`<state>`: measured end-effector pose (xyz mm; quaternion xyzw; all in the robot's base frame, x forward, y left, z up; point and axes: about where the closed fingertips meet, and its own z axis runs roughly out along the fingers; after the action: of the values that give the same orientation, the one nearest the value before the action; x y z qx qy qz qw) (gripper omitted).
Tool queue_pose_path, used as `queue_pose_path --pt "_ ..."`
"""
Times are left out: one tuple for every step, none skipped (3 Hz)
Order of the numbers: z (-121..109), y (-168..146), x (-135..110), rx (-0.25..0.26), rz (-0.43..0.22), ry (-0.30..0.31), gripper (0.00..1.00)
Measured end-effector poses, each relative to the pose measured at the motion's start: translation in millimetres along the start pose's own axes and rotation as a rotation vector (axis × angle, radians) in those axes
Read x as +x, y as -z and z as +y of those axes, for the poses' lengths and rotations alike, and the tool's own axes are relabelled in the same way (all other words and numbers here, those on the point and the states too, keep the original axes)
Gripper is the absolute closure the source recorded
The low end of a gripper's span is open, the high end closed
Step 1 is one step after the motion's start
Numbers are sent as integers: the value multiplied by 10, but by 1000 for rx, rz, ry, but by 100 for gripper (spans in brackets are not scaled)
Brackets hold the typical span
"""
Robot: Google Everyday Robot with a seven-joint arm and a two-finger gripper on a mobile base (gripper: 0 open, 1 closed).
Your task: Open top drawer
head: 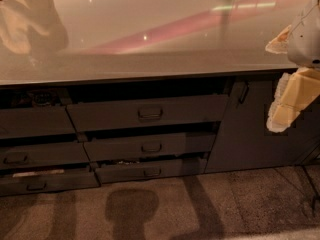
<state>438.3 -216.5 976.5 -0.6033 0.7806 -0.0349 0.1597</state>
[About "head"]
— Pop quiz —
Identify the dark cabinet door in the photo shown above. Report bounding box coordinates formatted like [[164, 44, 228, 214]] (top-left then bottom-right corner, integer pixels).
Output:
[[206, 74, 320, 173]]

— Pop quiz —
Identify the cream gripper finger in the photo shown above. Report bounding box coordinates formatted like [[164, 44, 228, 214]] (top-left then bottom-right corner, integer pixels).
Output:
[[265, 26, 291, 54]]

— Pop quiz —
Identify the dark drawer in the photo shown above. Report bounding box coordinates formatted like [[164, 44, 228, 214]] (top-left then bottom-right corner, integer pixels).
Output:
[[0, 168, 99, 196], [83, 131, 217, 163], [67, 95, 228, 132], [0, 142, 88, 169], [0, 107, 74, 139], [95, 157, 207, 184]]

